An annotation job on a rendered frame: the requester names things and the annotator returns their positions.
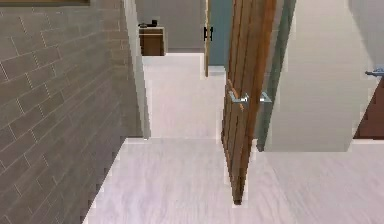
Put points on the brown wooden crate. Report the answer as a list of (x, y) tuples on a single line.
[(152, 41)]

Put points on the black equipment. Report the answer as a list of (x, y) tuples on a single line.
[(149, 24)]

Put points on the brown wooden room door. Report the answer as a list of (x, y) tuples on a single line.
[(245, 60)]

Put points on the teal room door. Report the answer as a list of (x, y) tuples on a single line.
[(218, 36)]

